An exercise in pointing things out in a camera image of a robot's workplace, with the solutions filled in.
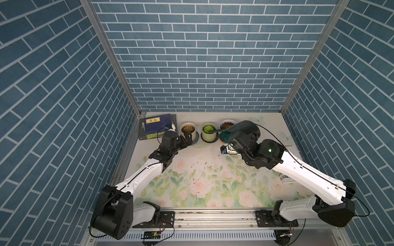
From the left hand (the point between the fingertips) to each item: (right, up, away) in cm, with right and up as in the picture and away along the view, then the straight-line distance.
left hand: (190, 137), depth 85 cm
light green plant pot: (+10, -1, +14) cm, 17 cm away
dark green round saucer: (+16, -1, +9) cm, 18 cm away
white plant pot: (+22, +7, +17) cm, 29 cm away
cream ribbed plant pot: (+1, +1, +15) cm, 15 cm away
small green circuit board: (-17, -46, -13) cm, 51 cm away
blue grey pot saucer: (+3, -3, +19) cm, 20 cm away
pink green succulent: (-3, +4, +15) cm, 16 cm away
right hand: (+29, +1, -14) cm, 32 cm away
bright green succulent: (+10, +5, +14) cm, 18 cm away
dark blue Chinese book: (-25, +7, +20) cm, 33 cm away
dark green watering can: (+24, +5, -4) cm, 25 cm away
